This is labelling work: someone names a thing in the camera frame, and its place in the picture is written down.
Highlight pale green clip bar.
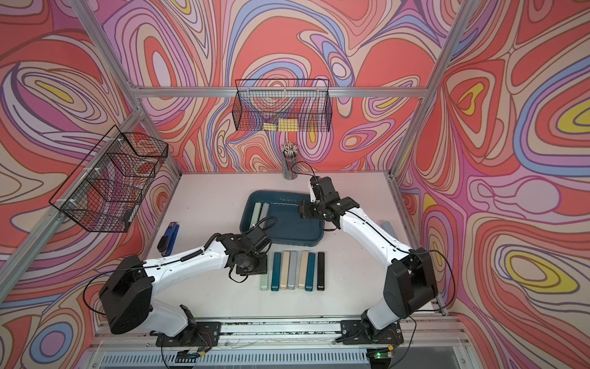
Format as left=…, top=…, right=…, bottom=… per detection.
left=260, top=274, right=269, bottom=291

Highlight dark teal clip bar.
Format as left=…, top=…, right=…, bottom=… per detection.
left=270, top=252, right=282, bottom=292

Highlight teal plastic storage box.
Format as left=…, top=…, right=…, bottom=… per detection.
left=240, top=190, right=325, bottom=247

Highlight light green clip bar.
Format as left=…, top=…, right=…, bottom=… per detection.
left=250, top=202, right=262, bottom=228

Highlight light grey clip bar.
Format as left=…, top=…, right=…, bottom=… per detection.
left=287, top=251, right=298, bottom=290

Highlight beige clip bar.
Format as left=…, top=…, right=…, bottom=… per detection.
left=279, top=251, right=290, bottom=290

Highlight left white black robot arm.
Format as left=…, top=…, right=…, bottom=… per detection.
left=99, top=226, right=272, bottom=349

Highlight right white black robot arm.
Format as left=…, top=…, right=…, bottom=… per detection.
left=299, top=175, right=439, bottom=344

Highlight black clip bar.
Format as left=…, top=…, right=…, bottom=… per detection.
left=317, top=252, right=326, bottom=291

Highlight cream clip bar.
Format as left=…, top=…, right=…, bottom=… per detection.
left=297, top=251, right=309, bottom=289

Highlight mesh pencil cup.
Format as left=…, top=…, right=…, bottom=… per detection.
left=281, top=141, right=298, bottom=180

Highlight blue black stapler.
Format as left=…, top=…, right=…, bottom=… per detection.
left=157, top=222, right=180, bottom=257

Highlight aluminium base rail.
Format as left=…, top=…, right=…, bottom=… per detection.
left=79, top=315, right=482, bottom=368

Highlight black wire basket back wall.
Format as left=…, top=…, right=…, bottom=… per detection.
left=232, top=78, right=333, bottom=132

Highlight black wire basket wall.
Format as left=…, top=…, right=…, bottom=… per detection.
left=232, top=78, right=333, bottom=132
left=49, top=126, right=169, bottom=233

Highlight black wire basket left wall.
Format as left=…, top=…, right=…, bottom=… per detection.
left=49, top=126, right=169, bottom=233

